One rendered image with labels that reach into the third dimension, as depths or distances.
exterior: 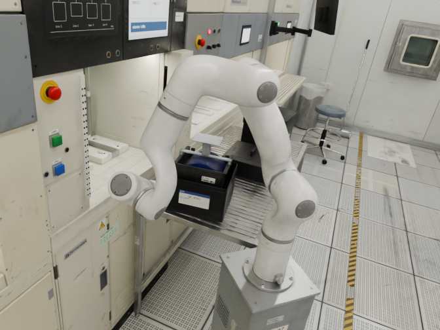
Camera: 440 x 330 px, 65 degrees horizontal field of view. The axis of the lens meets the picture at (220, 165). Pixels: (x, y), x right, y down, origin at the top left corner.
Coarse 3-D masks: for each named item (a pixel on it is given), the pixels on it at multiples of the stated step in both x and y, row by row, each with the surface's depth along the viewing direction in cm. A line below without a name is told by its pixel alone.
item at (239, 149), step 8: (240, 144) 209; (248, 144) 211; (232, 152) 197; (240, 152) 199; (248, 152) 200; (256, 152) 201; (232, 160) 189; (240, 160) 189; (248, 160) 190; (256, 160) 191; (240, 168) 189; (248, 168) 187; (256, 168) 186; (240, 176) 191; (248, 176) 189; (256, 176) 187; (264, 184) 187
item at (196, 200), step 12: (180, 180) 148; (180, 192) 150; (192, 192) 149; (204, 192) 148; (216, 192) 146; (228, 192) 151; (168, 204) 154; (180, 204) 153; (192, 204) 151; (204, 204) 150; (216, 204) 149; (228, 204) 163; (204, 216) 153; (216, 216) 151
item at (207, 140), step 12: (204, 144) 151; (216, 144) 148; (180, 156) 155; (216, 156) 154; (228, 156) 164; (180, 168) 149; (192, 168) 148; (228, 168) 150; (192, 180) 150; (204, 180) 149; (216, 180) 148; (228, 180) 168
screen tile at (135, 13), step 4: (148, 0) 129; (148, 4) 130; (132, 8) 122; (136, 8) 124; (140, 8) 126; (144, 8) 128; (148, 8) 130; (132, 12) 123; (136, 12) 125; (140, 12) 127; (144, 12) 129; (148, 12) 131; (132, 16) 123; (136, 16) 125; (140, 16) 127; (144, 16) 130; (148, 16) 132
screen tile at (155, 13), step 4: (152, 0) 131; (156, 0) 134; (160, 0) 137; (164, 0) 139; (152, 4) 132; (164, 4) 140; (152, 8) 133; (156, 8) 136; (160, 8) 138; (164, 8) 141; (152, 12) 134; (156, 12) 136; (160, 12) 139; (164, 12) 142; (152, 16) 134; (156, 16) 137; (160, 16) 140; (164, 16) 143
